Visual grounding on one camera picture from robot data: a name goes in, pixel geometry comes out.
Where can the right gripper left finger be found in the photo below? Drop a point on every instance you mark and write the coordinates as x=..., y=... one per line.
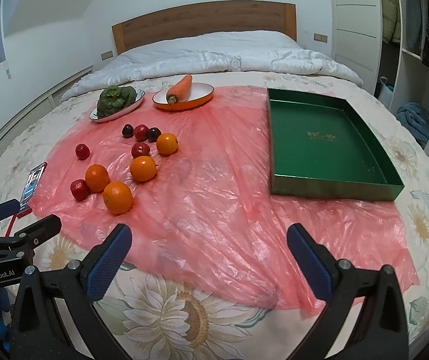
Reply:
x=37, y=330

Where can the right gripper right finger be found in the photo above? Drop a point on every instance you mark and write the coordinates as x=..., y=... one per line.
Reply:
x=380, y=331

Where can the large front orange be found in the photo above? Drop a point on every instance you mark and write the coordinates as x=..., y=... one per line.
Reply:
x=117, y=198

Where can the dark plum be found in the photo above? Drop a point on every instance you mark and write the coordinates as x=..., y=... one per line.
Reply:
x=153, y=134
x=127, y=131

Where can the small orange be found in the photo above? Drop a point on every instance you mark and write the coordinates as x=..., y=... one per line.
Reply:
x=167, y=144

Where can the blue gloved hand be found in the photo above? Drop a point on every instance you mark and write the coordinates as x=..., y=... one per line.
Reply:
x=4, y=328

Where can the smartphone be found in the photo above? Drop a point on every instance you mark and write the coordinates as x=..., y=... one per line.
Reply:
x=30, y=186

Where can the floral bed sheet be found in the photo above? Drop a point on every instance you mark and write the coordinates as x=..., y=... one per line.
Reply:
x=156, y=318

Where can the green leafy vegetable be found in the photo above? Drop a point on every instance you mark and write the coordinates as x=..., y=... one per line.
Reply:
x=114, y=99

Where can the pink plastic sheet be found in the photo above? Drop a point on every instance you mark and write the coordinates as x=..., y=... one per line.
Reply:
x=207, y=218

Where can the white oval dish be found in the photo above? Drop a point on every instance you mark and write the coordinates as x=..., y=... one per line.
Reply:
x=139, y=99

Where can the green tray box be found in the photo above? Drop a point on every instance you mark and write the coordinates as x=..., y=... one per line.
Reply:
x=320, y=147

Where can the blue folded blanket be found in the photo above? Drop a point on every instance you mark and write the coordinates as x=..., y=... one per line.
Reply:
x=415, y=119

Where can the carrot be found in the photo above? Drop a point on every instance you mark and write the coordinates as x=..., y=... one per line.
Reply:
x=180, y=91

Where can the orange rimmed white plate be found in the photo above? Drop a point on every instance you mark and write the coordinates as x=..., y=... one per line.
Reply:
x=200, y=94

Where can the white bag on floor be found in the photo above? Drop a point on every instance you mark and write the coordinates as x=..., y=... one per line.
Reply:
x=386, y=92

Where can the hanging clothes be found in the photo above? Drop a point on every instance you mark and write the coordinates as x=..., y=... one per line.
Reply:
x=407, y=22

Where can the white duvet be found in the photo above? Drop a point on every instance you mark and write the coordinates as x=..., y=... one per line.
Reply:
x=247, y=51

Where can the white wardrobe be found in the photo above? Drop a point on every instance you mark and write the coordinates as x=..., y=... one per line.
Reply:
x=357, y=43

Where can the wooden headboard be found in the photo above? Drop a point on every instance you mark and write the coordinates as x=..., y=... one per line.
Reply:
x=205, y=17

